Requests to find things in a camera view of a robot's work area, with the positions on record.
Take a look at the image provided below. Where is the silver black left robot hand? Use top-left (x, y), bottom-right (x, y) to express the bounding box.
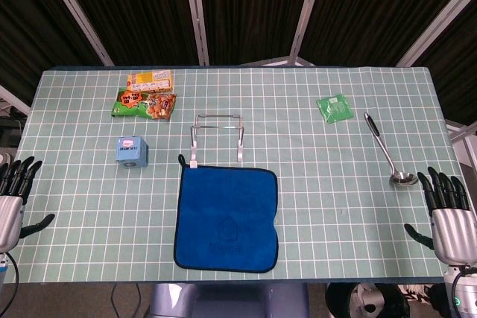
top-left (0, 156), bottom-right (56, 254)

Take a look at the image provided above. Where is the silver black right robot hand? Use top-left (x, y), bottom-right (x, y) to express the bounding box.
top-left (404, 167), bottom-right (477, 267)

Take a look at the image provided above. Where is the blue microfibre towel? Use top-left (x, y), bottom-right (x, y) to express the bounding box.
top-left (173, 153), bottom-right (279, 274)

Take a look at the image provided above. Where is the green grid cutting mat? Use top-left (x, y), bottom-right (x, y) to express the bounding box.
top-left (0, 66), bottom-right (467, 284)

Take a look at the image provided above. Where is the light blue cube box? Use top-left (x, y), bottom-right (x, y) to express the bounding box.
top-left (115, 135), bottom-right (150, 170)

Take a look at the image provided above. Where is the green foil sachet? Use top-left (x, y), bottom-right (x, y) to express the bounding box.
top-left (316, 93), bottom-right (354, 124)

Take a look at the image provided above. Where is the green orange snack bag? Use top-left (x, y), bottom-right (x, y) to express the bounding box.
top-left (110, 89), bottom-right (177, 122)

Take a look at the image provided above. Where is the yellow snack box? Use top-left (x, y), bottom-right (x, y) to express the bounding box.
top-left (126, 69), bottom-right (175, 94)

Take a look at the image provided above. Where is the blue-grey robot torso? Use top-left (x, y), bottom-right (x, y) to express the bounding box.
top-left (148, 282), bottom-right (310, 318)

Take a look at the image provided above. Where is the dark pleated curtain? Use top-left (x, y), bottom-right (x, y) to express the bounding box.
top-left (0, 0), bottom-right (477, 125)

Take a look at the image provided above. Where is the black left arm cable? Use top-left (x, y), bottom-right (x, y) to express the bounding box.
top-left (0, 253), bottom-right (20, 317)

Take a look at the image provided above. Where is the steel ladle black handle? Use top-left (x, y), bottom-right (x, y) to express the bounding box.
top-left (364, 112), bottom-right (420, 187)

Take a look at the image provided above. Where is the white aluminium frame post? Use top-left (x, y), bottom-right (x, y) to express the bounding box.
top-left (38, 0), bottom-right (115, 68)
top-left (288, 0), bottom-right (328, 63)
top-left (396, 0), bottom-right (477, 69)
top-left (181, 0), bottom-right (210, 66)

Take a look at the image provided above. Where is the metal wire rack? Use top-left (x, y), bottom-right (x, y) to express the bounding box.
top-left (189, 112), bottom-right (245, 169)

